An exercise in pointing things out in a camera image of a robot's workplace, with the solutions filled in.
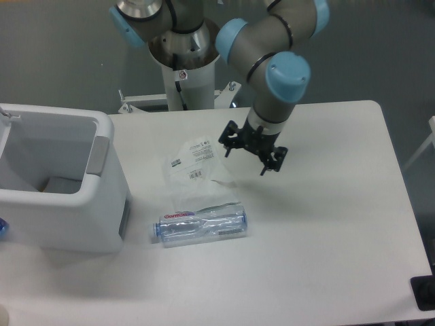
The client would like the white pedestal base frame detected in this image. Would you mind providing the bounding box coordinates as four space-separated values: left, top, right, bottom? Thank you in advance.
117 80 243 115

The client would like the clear plastic bag with labels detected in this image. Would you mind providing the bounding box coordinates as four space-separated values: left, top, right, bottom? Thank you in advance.
161 136 241 212

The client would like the black cable on pedestal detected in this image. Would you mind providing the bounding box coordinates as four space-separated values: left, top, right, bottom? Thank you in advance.
172 52 188 111

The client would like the white open trash can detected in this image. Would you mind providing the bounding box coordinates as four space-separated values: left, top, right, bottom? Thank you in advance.
1 103 131 253

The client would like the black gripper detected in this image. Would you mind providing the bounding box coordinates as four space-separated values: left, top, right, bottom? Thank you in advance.
218 120 288 176

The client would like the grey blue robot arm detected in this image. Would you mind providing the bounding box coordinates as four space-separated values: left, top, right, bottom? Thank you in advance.
109 1 330 171

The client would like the clear crushed water bottle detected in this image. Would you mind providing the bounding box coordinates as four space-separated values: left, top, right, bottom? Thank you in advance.
149 203 248 247

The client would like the white frame at right edge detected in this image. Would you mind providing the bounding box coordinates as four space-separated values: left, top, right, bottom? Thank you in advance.
403 116 435 172

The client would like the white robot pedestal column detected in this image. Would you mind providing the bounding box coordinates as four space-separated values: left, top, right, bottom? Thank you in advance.
147 17 224 111

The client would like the black device at table corner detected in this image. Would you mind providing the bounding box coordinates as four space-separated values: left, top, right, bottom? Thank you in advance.
411 275 434 311

